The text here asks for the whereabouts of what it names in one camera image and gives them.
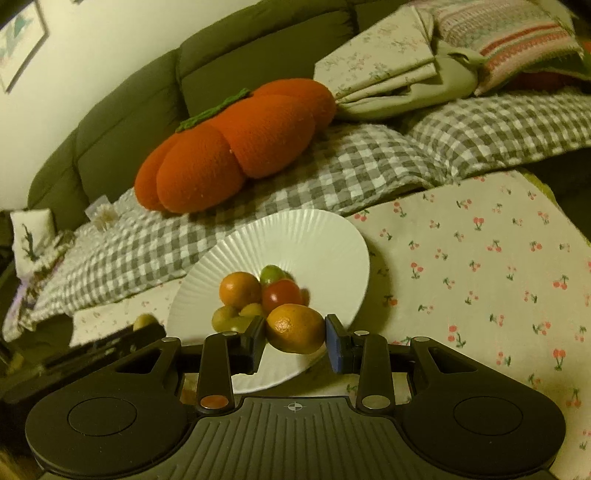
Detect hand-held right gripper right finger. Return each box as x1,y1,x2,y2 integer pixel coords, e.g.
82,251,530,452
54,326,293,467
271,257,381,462
324,314,472,412

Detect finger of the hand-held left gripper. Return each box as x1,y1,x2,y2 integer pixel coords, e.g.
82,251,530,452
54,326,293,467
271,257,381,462
68,324,167,355

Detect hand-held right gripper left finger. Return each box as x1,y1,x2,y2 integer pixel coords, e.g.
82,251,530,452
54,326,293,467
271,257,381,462
113,318,267,414

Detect large green jujube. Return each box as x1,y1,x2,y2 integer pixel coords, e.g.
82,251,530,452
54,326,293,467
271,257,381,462
211,305,241,331

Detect large orange mandarin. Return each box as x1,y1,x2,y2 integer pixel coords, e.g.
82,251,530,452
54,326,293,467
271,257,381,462
266,304,325,354

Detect white ribbed plate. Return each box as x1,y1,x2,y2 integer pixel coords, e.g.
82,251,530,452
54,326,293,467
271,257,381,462
167,209,371,381

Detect floral patterned cloth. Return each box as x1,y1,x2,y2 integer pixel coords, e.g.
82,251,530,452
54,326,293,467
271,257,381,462
18,231,77,288

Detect purple cloth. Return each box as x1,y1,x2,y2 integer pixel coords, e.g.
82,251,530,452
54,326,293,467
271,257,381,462
4,277,42,325

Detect clear toothpick box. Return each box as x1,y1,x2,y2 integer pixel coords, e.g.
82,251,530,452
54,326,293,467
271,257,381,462
85,196,116,232

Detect white printed pillow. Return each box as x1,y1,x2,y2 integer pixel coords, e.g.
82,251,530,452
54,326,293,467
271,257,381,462
10,209,58,278

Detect cherry print tablecloth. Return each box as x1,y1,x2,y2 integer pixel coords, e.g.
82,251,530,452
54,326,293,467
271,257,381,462
69,168,591,480

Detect grey checkered blanket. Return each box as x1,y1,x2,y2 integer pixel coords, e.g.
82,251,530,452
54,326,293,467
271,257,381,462
2,90,591,343

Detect orange pumpkin cushion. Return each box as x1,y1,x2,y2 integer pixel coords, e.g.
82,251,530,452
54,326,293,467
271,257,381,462
135,78,337,214

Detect olive green sofa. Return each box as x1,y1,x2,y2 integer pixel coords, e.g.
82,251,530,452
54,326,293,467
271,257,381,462
28,0,416,222

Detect folded floral sheet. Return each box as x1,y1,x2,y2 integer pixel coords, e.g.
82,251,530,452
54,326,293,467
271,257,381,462
314,4,439,104

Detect red cloth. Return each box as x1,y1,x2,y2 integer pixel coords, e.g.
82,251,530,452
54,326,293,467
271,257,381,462
510,69,583,94

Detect striped knitted cushion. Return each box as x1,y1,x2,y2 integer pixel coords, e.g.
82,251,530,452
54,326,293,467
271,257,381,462
411,0,585,95

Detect framed wall picture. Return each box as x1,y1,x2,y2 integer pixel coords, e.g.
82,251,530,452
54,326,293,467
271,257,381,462
0,0,49,94

